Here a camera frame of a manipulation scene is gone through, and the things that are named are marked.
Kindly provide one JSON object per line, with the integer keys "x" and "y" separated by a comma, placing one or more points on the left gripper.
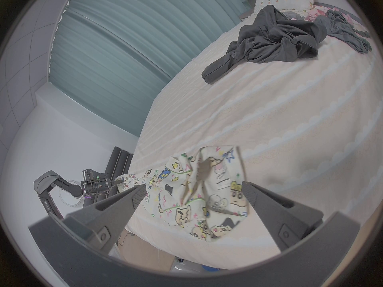
{"x": 101, "y": 186}

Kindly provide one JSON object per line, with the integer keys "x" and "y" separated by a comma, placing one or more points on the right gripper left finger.
{"x": 101, "y": 220}

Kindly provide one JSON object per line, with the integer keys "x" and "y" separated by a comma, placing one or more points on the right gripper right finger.
{"x": 278, "y": 217}

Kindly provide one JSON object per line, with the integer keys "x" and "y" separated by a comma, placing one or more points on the white printed pyjama top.
{"x": 203, "y": 190}

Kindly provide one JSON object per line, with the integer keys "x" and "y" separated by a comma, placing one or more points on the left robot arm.
{"x": 56, "y": 187}

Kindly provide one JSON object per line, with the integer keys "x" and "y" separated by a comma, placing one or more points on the bed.
{"x": 284, "y": 115}

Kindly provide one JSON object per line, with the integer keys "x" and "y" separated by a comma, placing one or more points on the blue-green curtain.
{"x": 134, "y": 49}

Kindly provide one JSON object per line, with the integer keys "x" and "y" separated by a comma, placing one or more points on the black garment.
{"x": 269, "y": 40}

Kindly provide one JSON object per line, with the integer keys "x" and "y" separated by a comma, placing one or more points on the dark grey garment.
{"x": 350, "y": 33}

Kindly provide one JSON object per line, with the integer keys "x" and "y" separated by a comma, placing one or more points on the light grey garment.
{"x": 294, "y": 16}

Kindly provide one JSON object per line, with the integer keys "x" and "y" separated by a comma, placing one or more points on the pink garment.
{"x": 320, "y": 12}

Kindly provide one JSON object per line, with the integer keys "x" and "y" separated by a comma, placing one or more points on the grey bedside table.
{"x": 250, "y": 4}

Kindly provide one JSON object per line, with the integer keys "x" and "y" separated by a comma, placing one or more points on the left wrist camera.
{"x": 98, "y": 176}

